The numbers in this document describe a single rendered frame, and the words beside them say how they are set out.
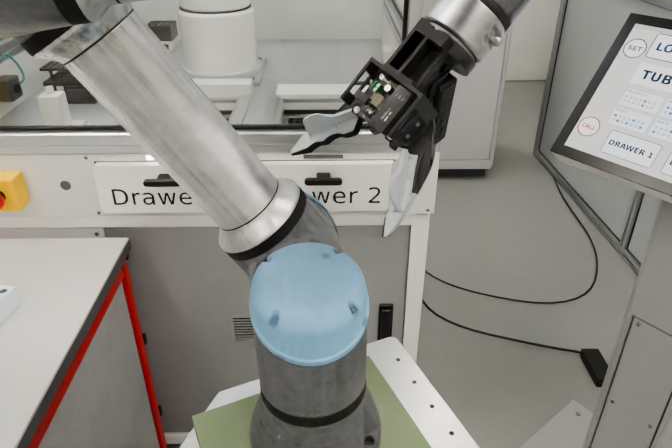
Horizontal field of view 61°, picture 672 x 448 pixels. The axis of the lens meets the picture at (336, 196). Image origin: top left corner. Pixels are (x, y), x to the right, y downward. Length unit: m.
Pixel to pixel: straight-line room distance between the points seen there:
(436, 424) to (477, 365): 1.19
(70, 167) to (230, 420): 0.70
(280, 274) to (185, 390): 1.07
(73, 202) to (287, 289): 0.82
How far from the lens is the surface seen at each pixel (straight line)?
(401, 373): 0.93
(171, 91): 0.59
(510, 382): 2.03
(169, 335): 1.50
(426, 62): 0.60
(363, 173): 1.16
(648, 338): 1.40
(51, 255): 1.30
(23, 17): 0.45
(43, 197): 1.34
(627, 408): 1.53
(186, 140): 0.59
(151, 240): 1.33
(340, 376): 0.58
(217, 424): 0.75
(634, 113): 1.18
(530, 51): 4.81
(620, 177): 1.14
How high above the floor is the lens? 1.43
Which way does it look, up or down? 29 degrees down
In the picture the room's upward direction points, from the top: straight up
